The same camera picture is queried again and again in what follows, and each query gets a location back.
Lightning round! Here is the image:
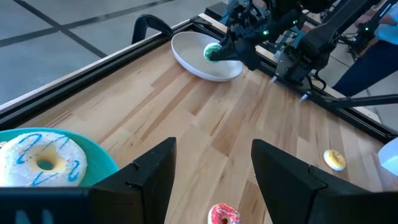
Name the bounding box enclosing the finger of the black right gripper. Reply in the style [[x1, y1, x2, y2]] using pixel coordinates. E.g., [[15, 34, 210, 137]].
[[220, 29, 236, 51], [210, 49, 240, 62]]

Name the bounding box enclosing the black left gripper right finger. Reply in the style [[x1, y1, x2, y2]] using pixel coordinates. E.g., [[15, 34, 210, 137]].
[[251, 139, 368, 224]]

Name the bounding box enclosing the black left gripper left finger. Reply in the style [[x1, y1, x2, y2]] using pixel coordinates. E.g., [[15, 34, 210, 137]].
[[89, 137, 177, 224]]

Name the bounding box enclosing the small green iced donut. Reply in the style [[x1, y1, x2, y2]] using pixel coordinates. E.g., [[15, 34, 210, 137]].
[[203, 42, 223, 64]]

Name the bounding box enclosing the small pink iced donut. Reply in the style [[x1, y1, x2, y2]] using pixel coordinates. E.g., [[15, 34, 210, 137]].
[[207, 203, 243, 224]]

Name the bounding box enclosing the white round plate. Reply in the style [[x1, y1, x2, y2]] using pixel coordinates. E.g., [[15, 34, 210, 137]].
[[170, 30, 244, 83]]

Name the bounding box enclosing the teal round plate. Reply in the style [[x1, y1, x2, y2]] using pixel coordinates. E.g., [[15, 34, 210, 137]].
[[0, 127, 119, 187]]

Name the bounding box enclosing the small yellow iced donut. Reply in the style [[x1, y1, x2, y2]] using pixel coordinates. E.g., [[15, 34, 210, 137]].
[[323, 149, 347, 172]]

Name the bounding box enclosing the black metal strut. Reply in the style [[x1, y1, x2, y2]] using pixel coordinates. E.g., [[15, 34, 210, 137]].
[[310, 94, 398, 110]]

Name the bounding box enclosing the person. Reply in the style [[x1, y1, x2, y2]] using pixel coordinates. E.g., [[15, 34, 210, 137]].
[[332, 2, 398, 97]]

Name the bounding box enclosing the large donut with blue drizzle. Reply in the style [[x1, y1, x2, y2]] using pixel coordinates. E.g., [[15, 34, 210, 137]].
[[0, 131, 88, 187]]

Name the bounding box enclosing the black curved bracket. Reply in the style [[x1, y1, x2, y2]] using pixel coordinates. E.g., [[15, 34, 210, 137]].
[[131, 14, 174, 44]]

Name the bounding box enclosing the black table edge frame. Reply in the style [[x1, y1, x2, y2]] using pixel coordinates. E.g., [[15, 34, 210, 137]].
[[0, 12, 398, 144]]

